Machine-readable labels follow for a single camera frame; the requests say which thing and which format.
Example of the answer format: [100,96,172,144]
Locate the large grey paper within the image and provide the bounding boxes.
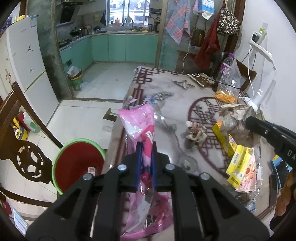
[218,103,262,147]

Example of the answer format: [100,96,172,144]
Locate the teal kitchen cabinets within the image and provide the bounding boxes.
[59,32,160,75]

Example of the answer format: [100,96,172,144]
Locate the small crumpled paper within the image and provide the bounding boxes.
[185,120,207,142]

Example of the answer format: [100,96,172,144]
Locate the patterned fabric bag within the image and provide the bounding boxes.
[217,8,242,36]

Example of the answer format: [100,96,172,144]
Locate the red basin with green rim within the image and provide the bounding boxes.
[52,138,106,195]

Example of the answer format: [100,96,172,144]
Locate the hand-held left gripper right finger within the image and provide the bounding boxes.
[151,142,270,241]

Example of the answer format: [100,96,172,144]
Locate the kitchen window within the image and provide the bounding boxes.
[106,0,151,25]

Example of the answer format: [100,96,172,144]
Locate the pink plastic bag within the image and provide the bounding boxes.
[118,104,174,240]

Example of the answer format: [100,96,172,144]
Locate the person's right hand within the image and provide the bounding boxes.
[275,170,296,217]

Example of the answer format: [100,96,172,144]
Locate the brown handbag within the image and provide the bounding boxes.
[192,28,205,47]

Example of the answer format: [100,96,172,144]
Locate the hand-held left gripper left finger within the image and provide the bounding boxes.
[25,142,145,241]

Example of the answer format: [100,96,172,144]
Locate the white and blue bag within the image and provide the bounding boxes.
[196,0,220,20]

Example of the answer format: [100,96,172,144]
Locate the white desk lamp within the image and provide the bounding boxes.
[248,40,277,112]

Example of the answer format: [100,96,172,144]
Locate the floral printed tablecloth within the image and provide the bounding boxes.
[109,66,278,241]

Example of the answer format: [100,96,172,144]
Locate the white charger plug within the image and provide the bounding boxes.
[252,28,266,42]

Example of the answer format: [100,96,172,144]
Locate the bottle of green liquid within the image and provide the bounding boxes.
[23,112,41,133]

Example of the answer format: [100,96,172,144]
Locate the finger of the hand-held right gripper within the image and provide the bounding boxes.
[245,116,296,144]

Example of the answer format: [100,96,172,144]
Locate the clear plastic bag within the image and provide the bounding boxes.
[213,59,242,103]

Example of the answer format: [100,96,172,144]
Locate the red garment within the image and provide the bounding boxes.
[194,17,220,69]

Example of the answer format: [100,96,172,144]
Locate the black wok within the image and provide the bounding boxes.
[69,27,87,36]

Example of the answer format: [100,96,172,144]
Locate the white refrigerator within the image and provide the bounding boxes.
[0,15,59,130]

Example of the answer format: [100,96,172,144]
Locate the yellow plastic container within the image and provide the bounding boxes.
[13,116,28,141]

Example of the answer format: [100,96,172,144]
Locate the brown patterned flat box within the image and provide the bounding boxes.
[188,73,215,88]

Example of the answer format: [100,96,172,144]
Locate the black smartphone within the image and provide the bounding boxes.
[275,160,290,188]

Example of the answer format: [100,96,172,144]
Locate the green trash bin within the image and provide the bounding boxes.
[67,66,83,91]

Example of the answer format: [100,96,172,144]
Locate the yellow snack package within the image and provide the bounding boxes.
[225,145,257,193]

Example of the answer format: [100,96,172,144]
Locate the plaid cloth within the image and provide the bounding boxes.
[165,0,192,44]

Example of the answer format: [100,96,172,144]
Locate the carved wooden chair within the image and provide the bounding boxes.
[0,81,64,209]

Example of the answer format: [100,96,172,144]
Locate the plastic bottle with purple label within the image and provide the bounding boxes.
[218,53,235,81]

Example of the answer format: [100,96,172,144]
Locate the range hood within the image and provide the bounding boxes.
[60,0,80,24]

